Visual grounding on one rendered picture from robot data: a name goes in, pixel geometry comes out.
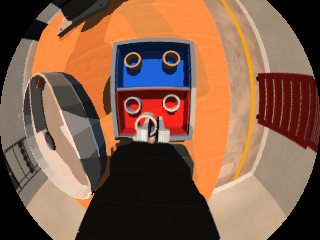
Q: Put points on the bronze bushing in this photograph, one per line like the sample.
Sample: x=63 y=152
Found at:
x=39 y=82
x=173 y=54
x=131 y=56

